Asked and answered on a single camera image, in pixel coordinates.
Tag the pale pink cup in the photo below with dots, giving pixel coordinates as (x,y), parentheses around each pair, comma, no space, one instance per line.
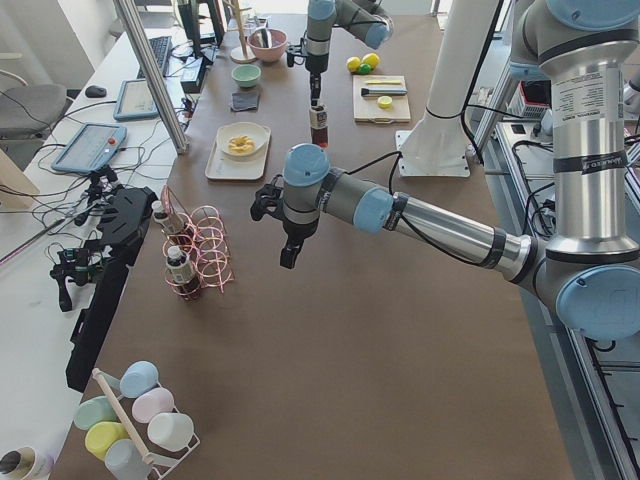
(148,405)

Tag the copper wire bottle rack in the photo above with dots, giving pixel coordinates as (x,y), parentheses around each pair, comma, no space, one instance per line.
(207,245)

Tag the tea bottle far rack end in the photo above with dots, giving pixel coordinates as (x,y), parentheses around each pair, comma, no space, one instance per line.
(173,226)

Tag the wooden cutting board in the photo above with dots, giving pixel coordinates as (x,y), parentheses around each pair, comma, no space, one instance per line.
(366,109)

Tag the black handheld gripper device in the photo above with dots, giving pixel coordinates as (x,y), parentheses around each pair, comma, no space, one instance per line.
(77,265)

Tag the pale green cup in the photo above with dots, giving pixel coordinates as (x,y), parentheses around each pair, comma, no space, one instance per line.
(92,411)

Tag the grey blue cup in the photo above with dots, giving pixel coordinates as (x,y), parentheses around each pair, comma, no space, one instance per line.
(125,462)

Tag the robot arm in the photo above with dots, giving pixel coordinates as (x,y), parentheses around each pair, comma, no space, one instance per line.
(364,20)
(587,273)

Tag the beige serving tray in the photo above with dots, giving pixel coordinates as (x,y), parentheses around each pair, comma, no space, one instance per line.
(223,167)

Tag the yellow cup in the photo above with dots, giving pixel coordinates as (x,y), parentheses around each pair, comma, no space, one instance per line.
(100,437)

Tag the wooden mug tree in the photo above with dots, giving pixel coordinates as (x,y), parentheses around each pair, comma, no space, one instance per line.
(241,54)

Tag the lower yellow lemon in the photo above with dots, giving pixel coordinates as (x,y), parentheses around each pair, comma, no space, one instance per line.
(354,64)

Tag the halved lemon slice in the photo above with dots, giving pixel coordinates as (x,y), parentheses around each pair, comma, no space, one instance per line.
(384,102)

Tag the aluminium frame post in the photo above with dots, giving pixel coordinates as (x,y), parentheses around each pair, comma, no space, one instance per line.
(127,12)

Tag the white wire cup rack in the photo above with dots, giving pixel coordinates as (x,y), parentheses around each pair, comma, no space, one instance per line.
(164,461)

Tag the wooden rack handle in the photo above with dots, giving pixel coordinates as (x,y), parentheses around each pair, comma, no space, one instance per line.
(110,385)

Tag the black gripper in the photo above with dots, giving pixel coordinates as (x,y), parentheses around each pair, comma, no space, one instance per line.
(315,64)
(295,233)

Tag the grey office chair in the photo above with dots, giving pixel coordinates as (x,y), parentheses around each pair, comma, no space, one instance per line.
(29,110)

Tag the tea bottle rack end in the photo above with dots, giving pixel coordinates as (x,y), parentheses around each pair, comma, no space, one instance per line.
(173,226)
(184,278)

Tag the pink mixing bowl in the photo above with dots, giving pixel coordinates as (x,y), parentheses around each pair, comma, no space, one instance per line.
(268,44)

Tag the upper yellow lemon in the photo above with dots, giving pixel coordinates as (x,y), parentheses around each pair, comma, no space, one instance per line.
(371,59)

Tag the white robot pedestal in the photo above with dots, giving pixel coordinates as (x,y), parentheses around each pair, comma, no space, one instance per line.
(436,146)

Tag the blue teach pendant tablet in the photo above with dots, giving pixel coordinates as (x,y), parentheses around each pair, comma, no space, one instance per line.
(91,148)

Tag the white cup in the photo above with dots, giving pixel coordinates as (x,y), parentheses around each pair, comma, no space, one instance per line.
(171,431)

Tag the mint green bowl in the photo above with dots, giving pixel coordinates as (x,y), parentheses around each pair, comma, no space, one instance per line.
(246,75)

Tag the green lime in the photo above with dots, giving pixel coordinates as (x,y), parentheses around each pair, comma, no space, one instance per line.
(364,69)

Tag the light blue cup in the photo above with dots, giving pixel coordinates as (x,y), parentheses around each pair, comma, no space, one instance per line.
(139,378)

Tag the brown tea bottle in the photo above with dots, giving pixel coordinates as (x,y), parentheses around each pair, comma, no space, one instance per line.
(318,117)

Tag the dark grey cloth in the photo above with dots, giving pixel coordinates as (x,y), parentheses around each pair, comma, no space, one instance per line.
(245,101)

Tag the tea bottle near rack end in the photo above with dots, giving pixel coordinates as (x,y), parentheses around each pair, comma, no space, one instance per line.
(184,278)

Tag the yellow lemon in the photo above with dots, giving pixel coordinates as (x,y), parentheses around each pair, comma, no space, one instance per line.
(371,59)
(354,64)

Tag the knife with black handle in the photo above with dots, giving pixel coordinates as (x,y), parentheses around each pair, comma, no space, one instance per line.
(382,91)

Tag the black computer mouse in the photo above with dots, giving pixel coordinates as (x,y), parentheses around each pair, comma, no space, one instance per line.
(94,91)

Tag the black keyboard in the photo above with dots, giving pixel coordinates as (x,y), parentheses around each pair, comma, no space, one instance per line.
(161,48)

